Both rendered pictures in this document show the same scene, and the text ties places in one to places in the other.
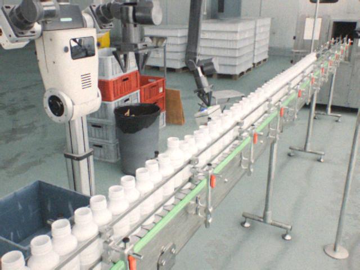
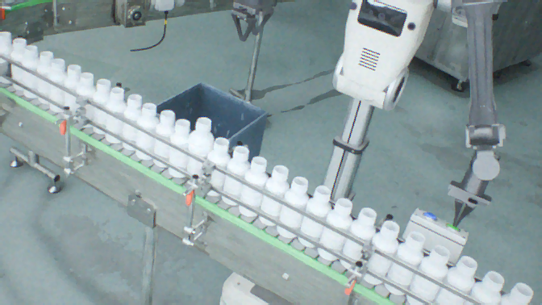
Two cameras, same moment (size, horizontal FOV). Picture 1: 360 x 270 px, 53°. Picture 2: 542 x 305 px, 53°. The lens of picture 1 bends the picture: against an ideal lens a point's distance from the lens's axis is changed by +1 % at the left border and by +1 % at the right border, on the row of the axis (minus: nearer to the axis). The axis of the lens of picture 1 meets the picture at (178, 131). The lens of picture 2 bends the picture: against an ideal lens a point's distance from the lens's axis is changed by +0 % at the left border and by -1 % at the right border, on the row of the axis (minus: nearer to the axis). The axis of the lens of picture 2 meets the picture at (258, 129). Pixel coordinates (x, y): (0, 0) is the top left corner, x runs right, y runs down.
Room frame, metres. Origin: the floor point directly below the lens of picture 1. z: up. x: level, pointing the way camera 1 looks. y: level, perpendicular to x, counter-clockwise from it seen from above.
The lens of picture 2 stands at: (1.13, -1.19, 1.95)
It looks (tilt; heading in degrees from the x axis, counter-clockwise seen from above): 32 degrees down; 86
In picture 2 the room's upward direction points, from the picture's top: 11 degrees clockwise
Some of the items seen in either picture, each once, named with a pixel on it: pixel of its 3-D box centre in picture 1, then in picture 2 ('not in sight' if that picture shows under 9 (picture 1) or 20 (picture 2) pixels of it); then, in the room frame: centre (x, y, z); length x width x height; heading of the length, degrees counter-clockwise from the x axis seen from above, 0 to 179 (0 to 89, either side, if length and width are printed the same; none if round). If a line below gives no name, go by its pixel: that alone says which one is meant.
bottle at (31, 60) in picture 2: not in sight; (32, 72); (0.50, 0.33, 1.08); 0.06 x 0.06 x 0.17
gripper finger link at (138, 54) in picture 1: (136, 59); (248, 22); (1.14, 0.13, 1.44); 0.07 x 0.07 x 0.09; 61
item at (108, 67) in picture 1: (108, 62); not in sight; (3.77, 0.74, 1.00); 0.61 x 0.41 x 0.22; 158
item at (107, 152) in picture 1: (113, 141); not in sight; (3.77, 0.74, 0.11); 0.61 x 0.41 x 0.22; 157
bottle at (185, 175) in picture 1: (182, 164); (217, 166); (1.12, -0.01, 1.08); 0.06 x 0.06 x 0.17
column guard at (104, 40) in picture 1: (102, 36); not in sight; (11.26, 2.34, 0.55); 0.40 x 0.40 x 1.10; 61
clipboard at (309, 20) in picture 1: (312, 28); not in sight; (5.40, -1.93, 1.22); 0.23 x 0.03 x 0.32; 61
